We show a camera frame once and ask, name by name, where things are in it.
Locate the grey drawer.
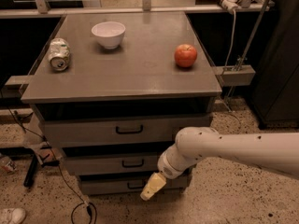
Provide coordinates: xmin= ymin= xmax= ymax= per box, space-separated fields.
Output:
xmin=64 ymin=151 xmax=162 ymax=175
xmin=40 ymin=114 xmax=212 ymax=147
xmin=78 ymin=173 xmax=192 ymax=196

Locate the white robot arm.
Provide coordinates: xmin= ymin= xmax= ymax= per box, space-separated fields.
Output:
xmin=140 ymin=127 xmax=299 ymax=201

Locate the grey bottom drawer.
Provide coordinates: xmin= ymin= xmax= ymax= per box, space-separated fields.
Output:
xmin=78 ymin=173 xmax=192 ymax=196

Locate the grey drawer cabinet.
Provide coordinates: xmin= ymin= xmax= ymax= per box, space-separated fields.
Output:
xmin=20 ymin=11 xmax=222 ymax=196

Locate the grey top drawer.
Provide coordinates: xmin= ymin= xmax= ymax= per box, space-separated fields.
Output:
xmin=40 ymin=114 xmax=212 ymax=147

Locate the black clamp tool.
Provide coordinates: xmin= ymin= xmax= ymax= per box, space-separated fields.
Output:
xmin=23 ymin=155 xmax=60 ymax=188

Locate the red apple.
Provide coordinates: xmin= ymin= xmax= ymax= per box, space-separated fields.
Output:
xmin=174 ymin=44 xmax=197 ymax=68

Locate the white sneaker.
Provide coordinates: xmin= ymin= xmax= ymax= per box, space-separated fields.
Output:
xmin=0 ymin=208 xmax=26 ymax=224

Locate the plastic bottle on floor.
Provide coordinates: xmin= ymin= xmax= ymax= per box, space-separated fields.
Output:
xmin=0 ymin=153 xmax=16 ymax=174

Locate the white ceramic bowl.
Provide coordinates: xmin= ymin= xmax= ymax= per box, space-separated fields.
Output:
xmin=92 ymin=21 xmax=126 ymax=49

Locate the crushed white soda can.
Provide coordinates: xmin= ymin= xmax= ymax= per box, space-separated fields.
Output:
xmin=48 ymin=38 xmax=70 ymax=71

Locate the metal diagonal rod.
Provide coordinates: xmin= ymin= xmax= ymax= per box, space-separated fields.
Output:
xmin=234 ymin=0 xmax=270 ymax=71

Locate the black floor cable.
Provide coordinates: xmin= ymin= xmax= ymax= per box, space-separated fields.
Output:
xmin=0 ymin=91 xmax=98 ymax=224

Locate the white power cable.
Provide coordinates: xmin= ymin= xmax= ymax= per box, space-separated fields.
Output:
xmin=218 ymin=8 xmax=243 ymax=129

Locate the grey metal side bracket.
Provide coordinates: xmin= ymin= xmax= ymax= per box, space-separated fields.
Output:
xmin=213 ymin=65 xmax=255 ymax=87

